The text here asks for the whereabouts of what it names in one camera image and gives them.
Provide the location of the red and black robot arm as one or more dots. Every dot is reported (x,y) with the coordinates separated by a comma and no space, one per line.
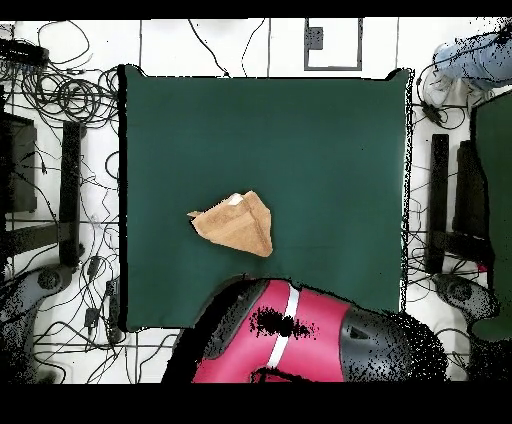
(316,320)

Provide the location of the small black adapter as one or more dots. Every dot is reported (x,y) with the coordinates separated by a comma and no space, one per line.
(92,316)
(94,266)

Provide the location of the tan terry towel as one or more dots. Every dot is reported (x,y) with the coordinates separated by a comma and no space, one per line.
(240,232)

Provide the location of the green cloth covered board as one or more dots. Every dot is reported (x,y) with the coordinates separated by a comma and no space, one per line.
(498,200)

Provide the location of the dark green tablecloth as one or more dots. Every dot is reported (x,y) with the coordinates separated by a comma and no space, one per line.
(320,140)

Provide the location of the robot pedestal leg with foot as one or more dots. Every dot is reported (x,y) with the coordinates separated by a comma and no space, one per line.
(460,292)
(48,278)

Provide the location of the small grey box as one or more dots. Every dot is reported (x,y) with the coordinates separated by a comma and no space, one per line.
(314,38)

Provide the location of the black power strip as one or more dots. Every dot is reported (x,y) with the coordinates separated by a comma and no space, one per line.
(24,52)

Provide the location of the person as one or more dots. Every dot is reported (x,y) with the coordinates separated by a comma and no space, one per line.
(468,60)

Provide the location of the grey floor frame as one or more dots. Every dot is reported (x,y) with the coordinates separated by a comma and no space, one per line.
(306,44)

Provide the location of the black box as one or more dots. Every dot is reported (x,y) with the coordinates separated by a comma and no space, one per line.
(20,168)

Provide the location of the black flat panel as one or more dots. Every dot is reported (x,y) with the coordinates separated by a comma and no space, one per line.
(468,188)

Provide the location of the black stand base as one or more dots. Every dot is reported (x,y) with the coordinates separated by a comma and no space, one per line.
(71,192)
(439,192)

